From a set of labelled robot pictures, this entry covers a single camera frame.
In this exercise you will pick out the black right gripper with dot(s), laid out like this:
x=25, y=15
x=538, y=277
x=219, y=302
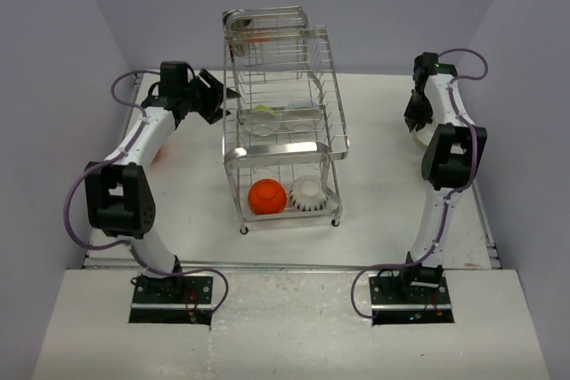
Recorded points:
x=413, y=117

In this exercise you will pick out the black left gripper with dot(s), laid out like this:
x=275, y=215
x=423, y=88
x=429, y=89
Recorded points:
x=212, y=112

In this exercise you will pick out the orange bowl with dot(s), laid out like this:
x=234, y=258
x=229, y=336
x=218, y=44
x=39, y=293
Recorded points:
x=267, y=196
x=160, y=155

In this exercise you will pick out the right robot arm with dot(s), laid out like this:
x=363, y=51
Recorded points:
x=436, y=116

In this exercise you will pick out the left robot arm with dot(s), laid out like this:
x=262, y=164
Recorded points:
x=119, y=199

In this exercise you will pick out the stainless steel dish rack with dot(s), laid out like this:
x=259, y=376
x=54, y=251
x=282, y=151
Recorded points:
x=288, y=60

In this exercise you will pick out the metal cutlery holder cup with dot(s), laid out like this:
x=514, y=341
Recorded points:
x=236, y=26

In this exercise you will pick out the black and white striped bowl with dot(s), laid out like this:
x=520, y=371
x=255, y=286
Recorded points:
x=306, y=194

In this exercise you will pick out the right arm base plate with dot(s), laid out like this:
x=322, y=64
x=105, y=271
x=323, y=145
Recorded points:
x=394, y=302

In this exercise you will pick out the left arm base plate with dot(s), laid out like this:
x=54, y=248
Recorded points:
x=185, y=300

